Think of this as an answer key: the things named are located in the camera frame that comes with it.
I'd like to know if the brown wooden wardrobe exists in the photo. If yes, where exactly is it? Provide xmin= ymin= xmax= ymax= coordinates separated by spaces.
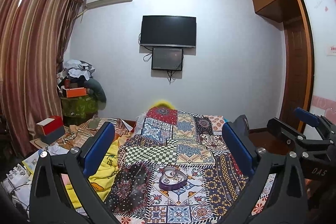
xmin=252 ymin=0 xmax=314 ymax=132

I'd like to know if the red and white box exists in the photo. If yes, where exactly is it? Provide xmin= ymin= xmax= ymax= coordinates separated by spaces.
xmin=37 ymin=115 xmax=65 ymax=144

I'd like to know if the white sliding wardrobe door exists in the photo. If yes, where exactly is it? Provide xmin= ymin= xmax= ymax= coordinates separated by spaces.
xmin=303 ymin=0 xmax=335 ymax=123

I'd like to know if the yellow cartoon blanket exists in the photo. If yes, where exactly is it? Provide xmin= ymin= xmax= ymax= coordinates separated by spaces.
xmin=62 ymin=101 xmax=175 ymax=209

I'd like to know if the green patterned bag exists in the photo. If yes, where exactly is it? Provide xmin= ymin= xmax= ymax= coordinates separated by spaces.
xmin=60 ymin=95 xmax=98 ymax=118

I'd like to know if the wall-mounted black television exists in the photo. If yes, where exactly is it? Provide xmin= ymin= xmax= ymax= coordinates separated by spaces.
xmin=139 ymin=15 xmax=197 ymax=48

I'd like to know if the striped brown curtain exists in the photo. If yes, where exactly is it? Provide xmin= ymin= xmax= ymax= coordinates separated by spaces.
xmin=1 ymin=0 xmax=83 ymax=156

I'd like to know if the grey plastic bags pile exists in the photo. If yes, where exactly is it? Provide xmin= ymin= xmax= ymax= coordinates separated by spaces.
xmin=63 ymin=59 xmax=96 ymax=81

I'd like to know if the colourful patchwork bedspread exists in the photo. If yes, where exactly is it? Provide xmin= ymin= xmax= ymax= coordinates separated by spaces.
xmin=103 ymin=106 xmax=276 ymax=224

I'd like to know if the orange box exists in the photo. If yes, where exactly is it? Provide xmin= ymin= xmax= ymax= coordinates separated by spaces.
xmin=64 ymin=88 xmax=87 ymax=98

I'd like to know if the dark grey cushion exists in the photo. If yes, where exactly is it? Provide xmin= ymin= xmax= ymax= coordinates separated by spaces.
xmin=83 ymin=78 xmax=107 ymax=110

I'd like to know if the purple heart-shaped tin box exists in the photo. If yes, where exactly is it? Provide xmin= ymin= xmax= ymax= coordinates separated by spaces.
xmin=158 ymin=166 xmax=188 ymax=191

